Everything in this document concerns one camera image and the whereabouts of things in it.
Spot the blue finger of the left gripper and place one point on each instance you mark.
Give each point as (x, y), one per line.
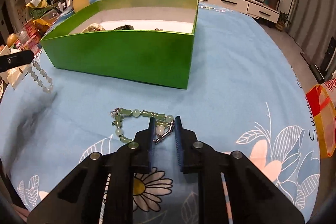
(15, 60)

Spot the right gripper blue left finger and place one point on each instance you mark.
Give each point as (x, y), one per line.
(151, 141)

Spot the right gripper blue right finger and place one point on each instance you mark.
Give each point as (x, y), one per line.
(178, 141)

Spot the pink snack package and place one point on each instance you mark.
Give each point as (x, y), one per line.
(26, 42)

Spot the blue floral tablecloth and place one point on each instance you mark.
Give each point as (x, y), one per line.
(242, 95)

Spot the green cardboard box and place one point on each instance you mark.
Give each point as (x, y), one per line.
(158, 51)

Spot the black watch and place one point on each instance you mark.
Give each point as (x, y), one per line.
(124, 27)

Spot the red yellow bag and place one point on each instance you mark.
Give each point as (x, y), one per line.
(323, 112)

